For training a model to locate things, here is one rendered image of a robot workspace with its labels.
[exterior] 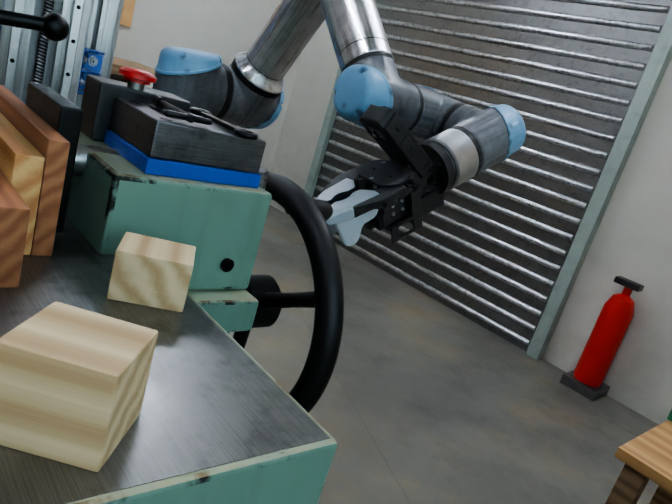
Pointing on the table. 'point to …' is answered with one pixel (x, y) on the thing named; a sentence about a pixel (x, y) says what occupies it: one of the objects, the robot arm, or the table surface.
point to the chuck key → (177, 111)
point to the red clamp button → (137, 75)
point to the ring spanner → (224, 123)
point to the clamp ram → (38, 101)
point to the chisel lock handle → (52, 22)
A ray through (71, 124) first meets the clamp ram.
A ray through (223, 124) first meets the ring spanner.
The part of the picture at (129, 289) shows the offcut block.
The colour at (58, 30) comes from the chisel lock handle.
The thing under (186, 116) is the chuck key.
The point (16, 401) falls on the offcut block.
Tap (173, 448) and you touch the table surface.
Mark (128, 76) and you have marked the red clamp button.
